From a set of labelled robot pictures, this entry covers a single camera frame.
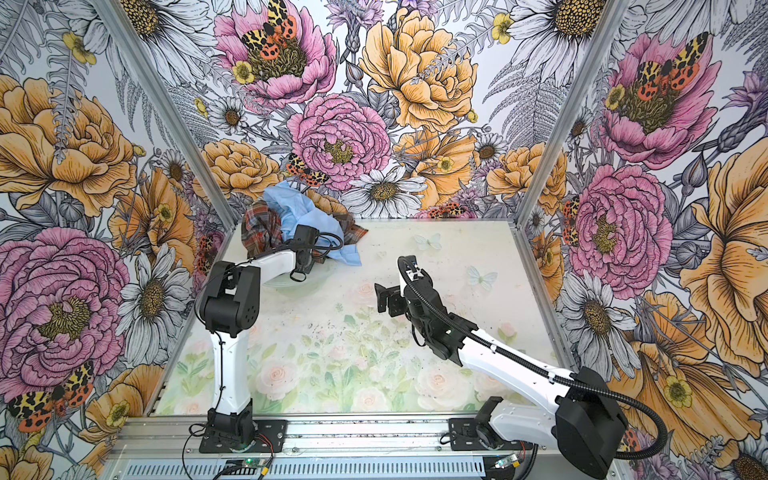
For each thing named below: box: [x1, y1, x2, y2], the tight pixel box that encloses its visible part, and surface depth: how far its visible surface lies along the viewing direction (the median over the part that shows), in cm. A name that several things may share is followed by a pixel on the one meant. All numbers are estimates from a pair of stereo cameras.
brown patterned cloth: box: [307, 189, 348, 215], surface depth 122 cm
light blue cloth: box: [264, 180, 361, 266], surface depth 108 cm
